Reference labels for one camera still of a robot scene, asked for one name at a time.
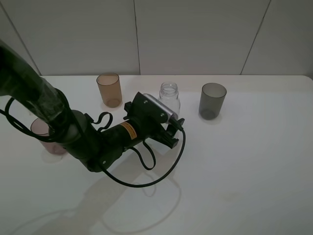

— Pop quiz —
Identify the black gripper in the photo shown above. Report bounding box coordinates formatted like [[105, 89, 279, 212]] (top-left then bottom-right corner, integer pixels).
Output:
[[123, 92, 185, 148]]

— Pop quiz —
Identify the clear plastic water bottle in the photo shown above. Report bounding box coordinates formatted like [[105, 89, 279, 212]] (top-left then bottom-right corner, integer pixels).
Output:
[[158, 82, 180, 120]]

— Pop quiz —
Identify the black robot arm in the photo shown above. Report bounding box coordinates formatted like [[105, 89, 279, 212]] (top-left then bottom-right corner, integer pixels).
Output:
[[0, 43, 184, 172]]

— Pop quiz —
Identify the amber translucent plastic cup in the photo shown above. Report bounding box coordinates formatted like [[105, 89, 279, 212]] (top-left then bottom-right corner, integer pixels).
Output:
[[96, 73, 122, 108]]

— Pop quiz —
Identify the grey translucent plastic cup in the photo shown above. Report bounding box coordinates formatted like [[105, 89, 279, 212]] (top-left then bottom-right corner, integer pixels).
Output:
[[199, 83, 227, 120]]

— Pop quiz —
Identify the pink translucent plastic cup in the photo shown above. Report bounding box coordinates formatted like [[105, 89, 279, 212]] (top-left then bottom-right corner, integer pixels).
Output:
[[30, 118, 67, 155]]

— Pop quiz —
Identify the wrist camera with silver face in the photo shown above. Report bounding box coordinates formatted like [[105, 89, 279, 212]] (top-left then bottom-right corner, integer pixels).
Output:
[[143, 94, 178, 123]]

